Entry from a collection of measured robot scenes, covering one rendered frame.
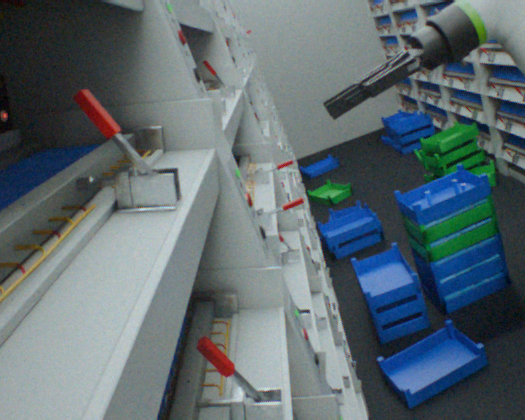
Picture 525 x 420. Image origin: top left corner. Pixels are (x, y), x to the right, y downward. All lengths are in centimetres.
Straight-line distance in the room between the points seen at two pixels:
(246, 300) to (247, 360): 10
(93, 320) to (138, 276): 4
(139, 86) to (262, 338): 28
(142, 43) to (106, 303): 33
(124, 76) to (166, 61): 5
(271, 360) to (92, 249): 25
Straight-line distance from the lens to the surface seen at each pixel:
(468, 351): 178
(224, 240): 52
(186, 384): 42
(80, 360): 18
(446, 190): 198
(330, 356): 110
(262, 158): 121
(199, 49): 119
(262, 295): 55
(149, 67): 49
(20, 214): 27
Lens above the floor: 116
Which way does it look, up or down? 17 degrees down
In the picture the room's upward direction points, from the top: 22 degrees counter-clockwise
